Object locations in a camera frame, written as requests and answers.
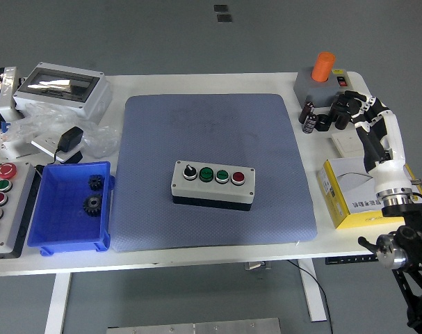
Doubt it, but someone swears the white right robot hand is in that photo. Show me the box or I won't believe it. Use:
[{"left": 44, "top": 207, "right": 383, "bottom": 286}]
[{"left": 337, "top": 90, "right": 412, "bottom": 194}]

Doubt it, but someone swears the grey four-button control box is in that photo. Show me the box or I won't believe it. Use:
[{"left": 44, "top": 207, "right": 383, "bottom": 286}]
[{"left": 170, "top": 159, "right": 257, "bottom": 212}]

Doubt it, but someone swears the grey five-button control box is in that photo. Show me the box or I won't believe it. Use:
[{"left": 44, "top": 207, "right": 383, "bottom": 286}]
[{"left": 0, "top": 161, "right": 41, "bottom": 260}]

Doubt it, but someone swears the dark brown cylindrical capacitor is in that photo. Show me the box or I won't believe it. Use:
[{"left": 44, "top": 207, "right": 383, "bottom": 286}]
[
  {"left": 298, "top": 101, "right": 316, "bottom": 125},
  {"left": 334, "top": 111, "right": 352, "bottom": 131},
  {"left": 327, "top": 102, "right": 342, "bottom": 122}
]

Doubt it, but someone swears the white and yellow carton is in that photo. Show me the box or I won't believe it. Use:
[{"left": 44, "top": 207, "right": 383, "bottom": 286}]
[{"left": 317, "top": 157, "right": 422, "bottom": 230}]

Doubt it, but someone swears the black silver-striped capacitor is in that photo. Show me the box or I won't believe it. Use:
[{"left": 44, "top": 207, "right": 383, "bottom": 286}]
[{"left": 302, "top": 113, "right": 318, "bottom": 135}]

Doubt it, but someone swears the orange cylinder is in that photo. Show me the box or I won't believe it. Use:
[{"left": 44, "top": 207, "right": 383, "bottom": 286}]
[{"left": 310, "top": 51, "right": 336, "bottom": 83}]

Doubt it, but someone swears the white table leg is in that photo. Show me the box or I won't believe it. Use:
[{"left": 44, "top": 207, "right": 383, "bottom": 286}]
[
  {"left": 44, "top": 273, "right": 72, "bottom": 334},
  {"left": 298, "top": 259, "right": 328, "bottom": 323}
]

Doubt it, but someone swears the grey-blue textured mat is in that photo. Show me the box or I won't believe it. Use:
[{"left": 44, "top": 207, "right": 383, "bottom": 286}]
[{"left": 110, "top": 93, "right": 318, "bottom": 253}]

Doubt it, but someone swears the grey metal floor plate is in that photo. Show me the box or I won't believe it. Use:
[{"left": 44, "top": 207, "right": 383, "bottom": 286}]
[{"left": 106, "top": 317, "right": 282, "bottom": 334}]

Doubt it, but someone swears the clear plastic bag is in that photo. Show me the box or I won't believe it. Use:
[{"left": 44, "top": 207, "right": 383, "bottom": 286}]
[{"left": 8, "top": 102, "right": 122, "bottom": 159}]

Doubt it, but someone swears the small black bevel gear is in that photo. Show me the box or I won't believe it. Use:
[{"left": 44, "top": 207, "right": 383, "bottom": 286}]
[{"left": 88, "top": 174, "right": 106, "bottom": 191}]

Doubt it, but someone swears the large black bevel gear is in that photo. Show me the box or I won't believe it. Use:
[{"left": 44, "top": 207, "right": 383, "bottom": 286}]
[{"left": 81, "top": 193, "right": 103, "bottom": 218}]

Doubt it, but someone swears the black power adapter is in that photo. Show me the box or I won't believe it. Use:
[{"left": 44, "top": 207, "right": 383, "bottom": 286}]
[{"left": 54, "top": 126, "right": 85, "bottom": 154}]

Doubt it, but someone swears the blue plastic bin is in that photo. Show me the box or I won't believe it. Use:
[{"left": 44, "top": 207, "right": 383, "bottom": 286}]
[{"left": 26, "top": 161, "right": 116, "bottom": 257}]

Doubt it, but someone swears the white circuit breaker blue lever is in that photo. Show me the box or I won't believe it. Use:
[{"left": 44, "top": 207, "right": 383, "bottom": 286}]
[{"left": 0, "top": 121, "right": 41, "bottom": 161}]

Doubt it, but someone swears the white and black device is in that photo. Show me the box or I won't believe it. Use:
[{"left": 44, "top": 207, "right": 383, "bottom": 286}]
[{"left": 0, "top": 65, "right": 26, "bottom": 129}]

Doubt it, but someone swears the white wall switch plate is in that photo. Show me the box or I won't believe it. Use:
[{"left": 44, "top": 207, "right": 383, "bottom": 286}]
[{"left": 330, "top": 131, "right": 367, "bottom": 157}]

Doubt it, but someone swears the short black ring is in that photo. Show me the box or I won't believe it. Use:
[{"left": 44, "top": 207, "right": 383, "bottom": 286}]
[{"left": 314, "top": 113, "right": 332, "bottom": 132}]

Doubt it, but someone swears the grey rocker switch box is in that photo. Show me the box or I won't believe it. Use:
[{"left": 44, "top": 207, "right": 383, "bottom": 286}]
[{"left": 293, "top": 67, "right": 355, "bottom": 108}]

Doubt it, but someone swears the metal bracket under table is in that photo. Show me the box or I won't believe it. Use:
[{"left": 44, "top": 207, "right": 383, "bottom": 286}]
[{"left": 244, "top": 261, "right": 273, "bottom": 271}]

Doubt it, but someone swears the thin black floor cable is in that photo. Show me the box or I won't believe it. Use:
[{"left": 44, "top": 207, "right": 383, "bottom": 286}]
[{"left": 286, "top": 260, "right": 335, "bottom": 334}]

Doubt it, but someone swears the grey enclosure with clear lid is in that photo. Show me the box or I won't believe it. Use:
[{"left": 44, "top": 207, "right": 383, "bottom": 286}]
[{"left": 13, "top": 61, "right": 113, "bottom": 122}]

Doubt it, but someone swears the thin black adapter cord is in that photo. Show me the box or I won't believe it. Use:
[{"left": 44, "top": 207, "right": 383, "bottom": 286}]
[{"left": 35, "top": 148, "right": 62, "bottom": 175}]

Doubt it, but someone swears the white wall socket panel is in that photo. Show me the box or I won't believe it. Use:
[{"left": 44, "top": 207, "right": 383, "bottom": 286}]
[{"left": 31, "top": 134, "right": 83, "bottom": 164}]

